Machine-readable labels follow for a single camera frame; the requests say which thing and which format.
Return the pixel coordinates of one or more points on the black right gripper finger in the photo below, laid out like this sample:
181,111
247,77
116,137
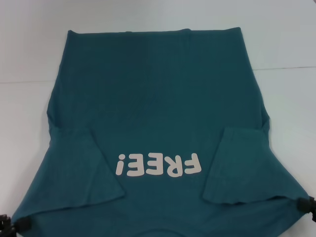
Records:
307,205

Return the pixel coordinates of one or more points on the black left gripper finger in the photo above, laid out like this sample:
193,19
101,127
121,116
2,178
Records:
23,224

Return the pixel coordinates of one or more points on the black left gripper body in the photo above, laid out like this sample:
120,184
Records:
6,225

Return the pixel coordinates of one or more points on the teal t-shirt with FREE print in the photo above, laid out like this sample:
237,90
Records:
148,86

